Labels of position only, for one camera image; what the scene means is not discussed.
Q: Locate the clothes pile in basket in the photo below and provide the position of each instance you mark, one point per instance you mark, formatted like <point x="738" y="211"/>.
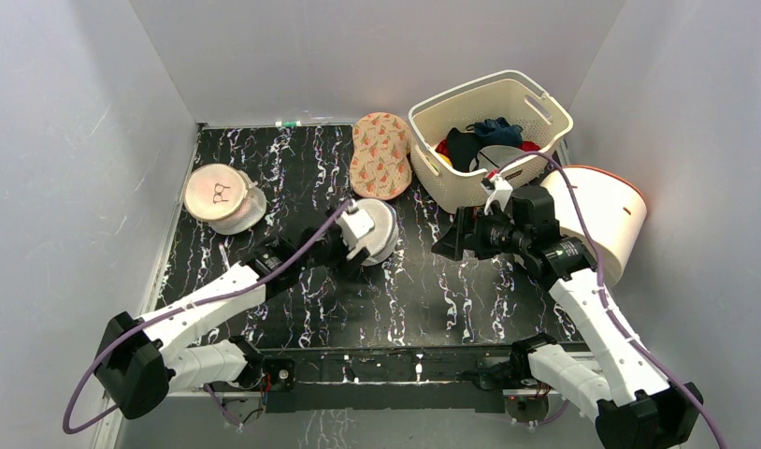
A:
<point x="487" y="145"/>

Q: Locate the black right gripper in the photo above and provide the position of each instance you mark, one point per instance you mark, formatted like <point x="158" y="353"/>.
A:
<point x="468" y="228"/>

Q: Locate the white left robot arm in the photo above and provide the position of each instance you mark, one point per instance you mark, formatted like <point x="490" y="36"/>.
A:
<point x="201" y="310"/>

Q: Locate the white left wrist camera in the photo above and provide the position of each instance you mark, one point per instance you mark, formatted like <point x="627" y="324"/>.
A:
<point x="354" y="223"/>

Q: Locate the cream perforated laundry basket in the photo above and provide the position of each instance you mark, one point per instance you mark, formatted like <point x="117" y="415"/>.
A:
<point x="509" y="94"/>

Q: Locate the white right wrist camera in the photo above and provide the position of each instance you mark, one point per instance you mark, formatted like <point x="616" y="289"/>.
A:
<point x="498" y="192"/>

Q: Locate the white cylindrical drum container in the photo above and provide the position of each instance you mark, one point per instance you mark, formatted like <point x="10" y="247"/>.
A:
<point x="613" y="209"/>

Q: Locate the green white marker pen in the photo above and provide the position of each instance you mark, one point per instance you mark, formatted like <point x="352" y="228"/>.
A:
<point x="288" y="124"/>

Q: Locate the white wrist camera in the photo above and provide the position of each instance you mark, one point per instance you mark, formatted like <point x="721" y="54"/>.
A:
<point x="498" y="192"/>
<point x="354" y="223"/>

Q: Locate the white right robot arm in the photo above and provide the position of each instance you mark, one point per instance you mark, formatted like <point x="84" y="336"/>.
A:
<point x="630" y="401"/>

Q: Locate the floral padded laundry bag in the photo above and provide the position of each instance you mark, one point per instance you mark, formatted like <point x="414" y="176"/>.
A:
<point x="380" y="166"/>

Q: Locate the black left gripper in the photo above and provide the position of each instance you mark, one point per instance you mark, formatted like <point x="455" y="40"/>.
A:
<point x="341" y="266"/>

